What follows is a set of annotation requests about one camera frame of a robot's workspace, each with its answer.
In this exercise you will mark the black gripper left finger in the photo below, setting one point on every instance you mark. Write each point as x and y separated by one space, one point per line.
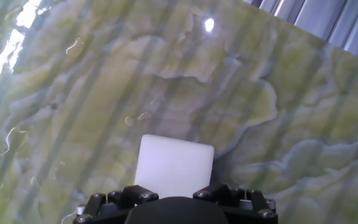
135 196

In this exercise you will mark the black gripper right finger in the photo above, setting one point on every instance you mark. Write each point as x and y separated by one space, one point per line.
213 191

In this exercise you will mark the white sponge block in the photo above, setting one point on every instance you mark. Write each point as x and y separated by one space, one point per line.
174 165

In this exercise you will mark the green marble pattern mat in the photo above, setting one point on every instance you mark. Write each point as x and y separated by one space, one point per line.
104 93

